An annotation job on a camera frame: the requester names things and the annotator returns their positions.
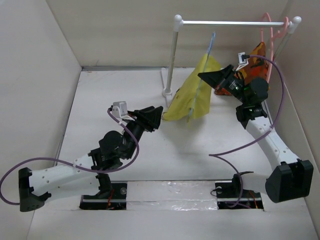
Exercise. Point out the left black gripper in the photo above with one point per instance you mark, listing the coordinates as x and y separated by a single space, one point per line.
150 116

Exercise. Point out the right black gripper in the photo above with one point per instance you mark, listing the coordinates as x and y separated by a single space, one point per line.
215 78

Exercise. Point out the yellow trousers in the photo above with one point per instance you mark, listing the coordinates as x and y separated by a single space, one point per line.
192 100

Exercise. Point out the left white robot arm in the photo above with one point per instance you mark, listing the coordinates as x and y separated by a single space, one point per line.
89 174

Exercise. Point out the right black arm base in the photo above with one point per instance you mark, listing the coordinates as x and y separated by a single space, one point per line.
229 197

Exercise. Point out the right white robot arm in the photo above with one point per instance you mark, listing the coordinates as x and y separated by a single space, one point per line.
291 177

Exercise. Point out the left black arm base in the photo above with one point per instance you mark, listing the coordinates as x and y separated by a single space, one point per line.
111 195

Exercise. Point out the pink plastic hanger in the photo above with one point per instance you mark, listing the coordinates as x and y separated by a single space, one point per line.
270 50

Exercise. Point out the orange camouflage shorts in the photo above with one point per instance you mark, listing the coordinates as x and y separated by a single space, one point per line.
256 67

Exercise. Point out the white clothes rack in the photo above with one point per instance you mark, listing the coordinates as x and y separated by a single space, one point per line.
289 28

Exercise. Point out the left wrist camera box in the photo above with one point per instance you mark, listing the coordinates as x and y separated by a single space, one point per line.
119 109

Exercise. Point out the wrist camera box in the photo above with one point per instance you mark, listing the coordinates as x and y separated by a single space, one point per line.
243 60
119 109

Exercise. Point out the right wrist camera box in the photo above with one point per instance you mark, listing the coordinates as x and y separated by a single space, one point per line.
243 60

